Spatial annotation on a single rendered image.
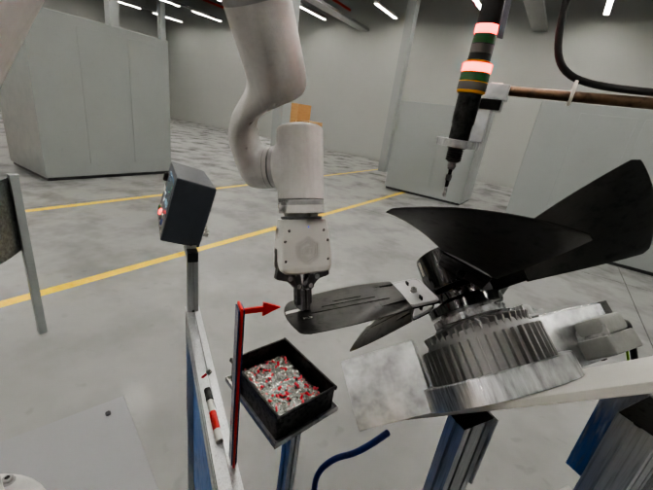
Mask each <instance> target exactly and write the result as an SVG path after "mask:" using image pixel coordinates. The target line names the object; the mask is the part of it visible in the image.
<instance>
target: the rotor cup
mask: <svg viewBox="0 0 653 490"><path fill-rule="evenodd" d="M443 252H444V251H442V250H441V249H440V248H439V247H436V248H434V249H432V250H430V251H428V252H426V253H425V254H423V255H422V256H421V257H420V258H419V259H418V260H417V268H418V270H419V273H420V275H421V278H422V281H423V283H424V284H425V285H426V286H427V287H428V288H429V289H430V290H431V291H432V292H433V293H434V294H435V295H436V296H437V297H438V299H439V300H440V303H439V305H438V306H436V307H435V308H434V309H432V310H431V311H430V313H429V315H430V320H431V321H432V322H433V323H436V322H438V321H440V320H441V319H442V318H443V317H445V316H447V315H449V314H451V313H454V312H456V311H459V310H462V309H465V308H468V307H470V306H474V305H477V304H481V303H486V302H502V301H503V299H504V297H503V295H502V293H501V291H500V290H497V289H492V290H485V291H484V290H483V289H481V288H479V287H477V286H475V285H473V284H472V283H470V282H468V281H466V280H464V279H460V278H458V277H457V276H456V274H455V273H453V272H451V271H449V270H447V269H446V268H444V267H442V266H440V265H438V263H439V261H440V258H441V255H442V253H443ZM418 263H420V265H421V267H422V270H423V271H424V274H425V276H424V277H423V274H422V272H421V269H420V267H419V265H418Z"/></svg>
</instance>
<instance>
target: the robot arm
mask: <svg viewBox="0 0 653 490"><path fill-rule="evenodd" d="M45 1H46V0H0V89H1V87H2V86H3V83H4V81H5V79H6V77H7V75H8V72H9V70H10V68H11V66H12V64H13V62H14V60H15V58H16V56H17V53H18V51H19V49H20V47H21V45H22V43H23V41H24V39H25V37H26V35H27V33H28V31H29V29H30V27H31V25H32V23H33V21H34V19H35V18H36V16H37V15H38V13H39V11H40V9H41V8H42V6H43V4H44V2H45ZM222 3H223V8H224V11H225V14H226V17H227V20H228V23H229V26H230V29H231V32H232V35H233V38H234V41H235V44H236V47H237V50H238V52H239V55H240V58H241V61H242V65H243V68H244V71H245V74H246V78H247V84H246V88H245V91H244V93H243V95H242V96H241V98H240V100H239V101H238V103H237V105H236V107H235V109H234V111H233V113H232V115H231V118H230V121H229V126H228V142H229V147H230V150H231V152H232V155H233V158H234V161H235V163H236V166H237V169H238V171H239V173H240V175H241V177H242V179H243V181H244V182H245V183H246V184H247V185H248V186H249V187H251V188H255V189H277V191H278V199H279V200H278V201H279V203H278V210H279V213H284V216H282V217H281V219H278V221H277V226H276V232H275V240H274V267H275V274H274V278H275V279H276V280H279V281H285V282H288V283H289V284H290V285H292V287H293V302H294V305H295V306H296V308H298V309H299V310H301V311H304V310H305V309H306V310H309V309H310V304H311V303H312V288H314V284H315V283H316V282H317V281H318V279H319V278H322V277H324V276H327V275H328V274H329V271H328V270H329V269H330V268H331V250H330V240H329V233H328V227H327V219H322V216H319V213H325V212H324V131H323V128H322V127H321V126H319V125H317V124H315V123H311V122H287V123H283V124H281V125H279V126H278V127H277V129H276V139H277V140H276V144H275V146H272V147H265V146H263V145H262V144H261V142H260V140H259V136H258V119H259V118H260V117H261V116H263V115H264V114H266V113H267V112H269V111H271V110H273V109H276V108H278V107H280V106H282V105H285V104H287V103H290V102H292V101H294V100H296V99H297V98H298V97H299V96H301V95H302V94H303V92H304V91H305V89H306V71H305V65H304V60H303V55H302V50H301V45H300V40H299V35H298V30H297V24H296V19H295V14H294V8H293V3H292V0H222ZM300 274H303V282H301V276H300ZM0 490H46V489H45V488H44V486H43V485H42V484H41V483H40V482H38V481H36V480H35V479H33V478H31V477H28V476H25V475H22V474H13V473H0Z"/></svg>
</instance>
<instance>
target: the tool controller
mask: <svg viewBox="0 0 653 490"><path fill-rule="evenodd" d="M162 180H163V181H166V182H165V186H164V190H163V193H162V197H161V201H160V203H162V206H161V208H163V209H162V213H163V218H164V222H163V226H162V227H161V226H160V224H159V221H160V219H158V226H159V236H160V240H161V241H166V242H171V243H177V244H182V245H190V246H191V245H196V247H199V245H200V242H201V240H202V236H206V237H208V235H209V230H208V229H207V226H206V224H207V221H208V218H209V215H210V212H211V208H212V204H213V201H214V198H215V196H216V190H217V189H216V188H215V186H214V185H213V183H212V182H211V181H210V179H209V178H208V176H207V175H206V173H205V172H204V171H203V170H200V169H196V168H193V167H190V166H186V165H183V164H180V163H178V162H174V161H171V163H170V167H169V171H168V173H167V172H164V174H163V179H162ZM166 187H167V193H166V197H165V200H164V203H163V202H162V200H163V197H164V194H165V190H166Z"/></svg>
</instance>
